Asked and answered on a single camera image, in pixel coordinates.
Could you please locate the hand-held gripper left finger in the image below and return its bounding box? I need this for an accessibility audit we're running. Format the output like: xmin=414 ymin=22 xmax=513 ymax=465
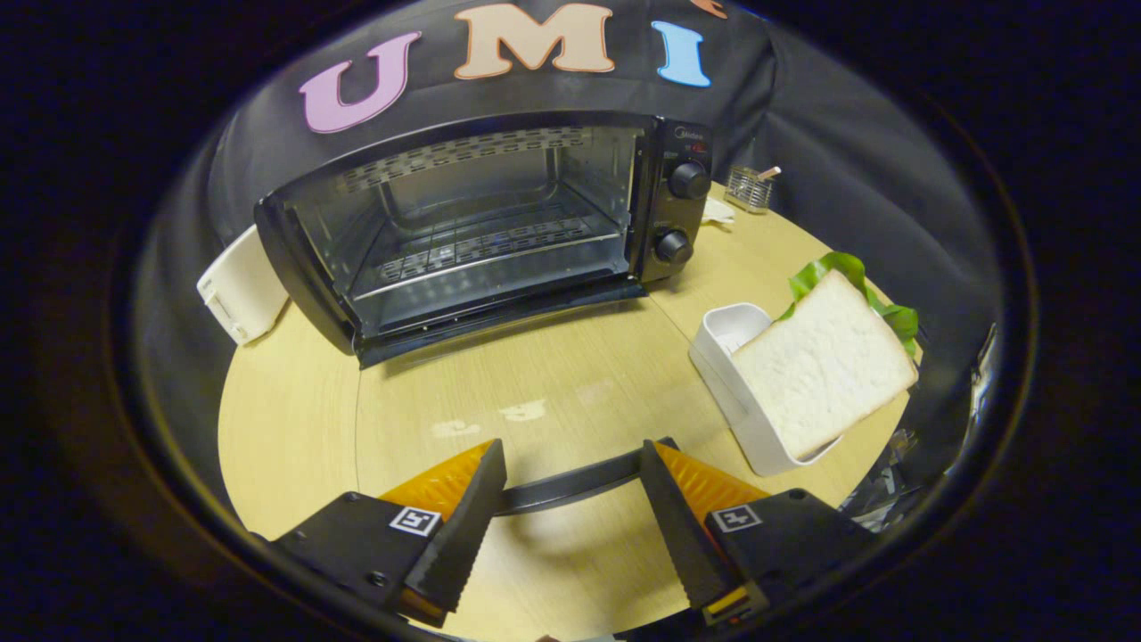
xmin=267 ymin=438 xmax=508 ymax=627

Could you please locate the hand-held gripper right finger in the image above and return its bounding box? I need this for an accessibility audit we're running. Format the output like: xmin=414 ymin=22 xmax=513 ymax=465
xmin=640 ymin=438 xmax=879 ymax=630

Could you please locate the bread and lettuce sandwich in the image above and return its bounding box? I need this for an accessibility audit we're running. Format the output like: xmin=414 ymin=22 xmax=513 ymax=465
xmin=731 ymin=252 xmax=921 ymax=460

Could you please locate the black toaster oven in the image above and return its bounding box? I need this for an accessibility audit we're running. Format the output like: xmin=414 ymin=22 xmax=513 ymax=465
xmin=254 ymin=111 xmax=716 ymax=518

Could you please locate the white pop-up toaster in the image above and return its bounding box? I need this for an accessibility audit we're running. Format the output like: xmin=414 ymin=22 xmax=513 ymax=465
xmin=197 ymin=225 xmax=291 ymax=347

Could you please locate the white plastic container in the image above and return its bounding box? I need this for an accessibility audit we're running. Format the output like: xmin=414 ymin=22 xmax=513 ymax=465
xmin=688 ymin=303 xmax=843 ymax=478

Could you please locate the wire utensil holder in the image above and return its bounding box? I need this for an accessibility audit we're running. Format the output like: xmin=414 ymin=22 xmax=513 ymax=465
xmin=724 ymin=165 xmax=784 ymax=215

